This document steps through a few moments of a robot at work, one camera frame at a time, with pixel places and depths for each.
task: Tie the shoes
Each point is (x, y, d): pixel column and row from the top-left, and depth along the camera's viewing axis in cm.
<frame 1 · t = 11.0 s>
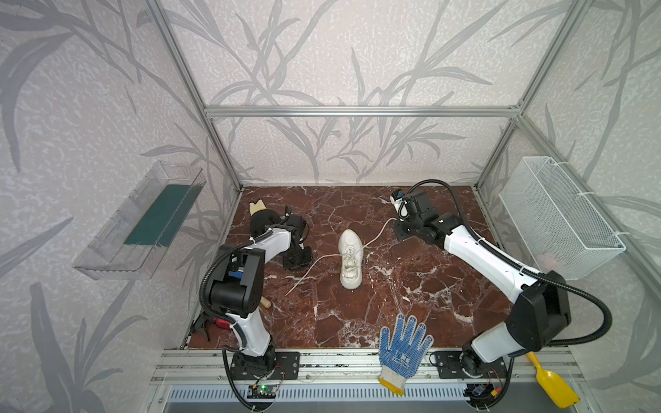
left hand: (311, 258, 95), fingers open
right hand: (398, 214, 86), fingers closed
white knit sneaker: (350, 248, 97), point 4 cm above the table

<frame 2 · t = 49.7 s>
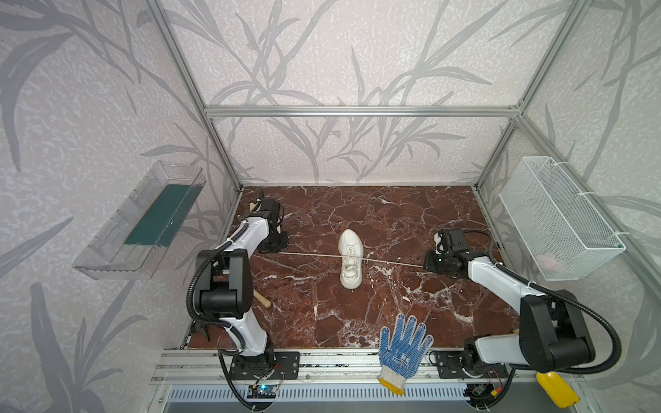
left hand: (281, 239, 94), fingers closed
right hand: (426, 254, 92), fingers closed
the named things where they were.

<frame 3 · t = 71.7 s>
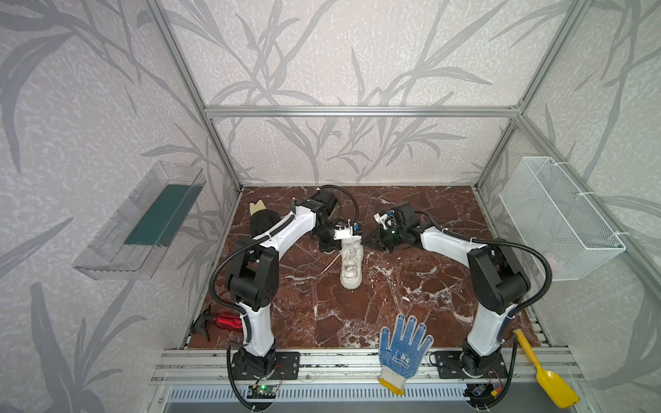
left hand: (341, 236, 90), fingers closed
right hand: (362, 235, 90), fingers closed
the named things where they were.

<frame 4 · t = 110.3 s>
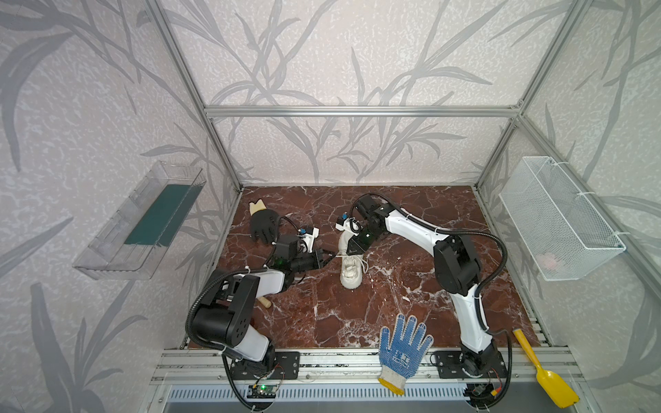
left hand: (337, 248, 88), fingers closed
right hand: (351, 241, 93), fingers open
the named things where they were.

